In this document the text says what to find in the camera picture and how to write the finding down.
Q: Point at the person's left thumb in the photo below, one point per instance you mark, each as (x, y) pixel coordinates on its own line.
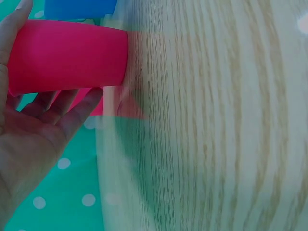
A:
(15, 26)

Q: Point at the blue plastic cup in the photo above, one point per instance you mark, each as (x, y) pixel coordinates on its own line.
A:
(79, 8)

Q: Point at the person's left hand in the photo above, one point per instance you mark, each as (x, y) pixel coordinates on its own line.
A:
(26, 142)

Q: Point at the pink plastic cup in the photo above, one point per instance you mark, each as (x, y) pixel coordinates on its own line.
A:
(69, 56)

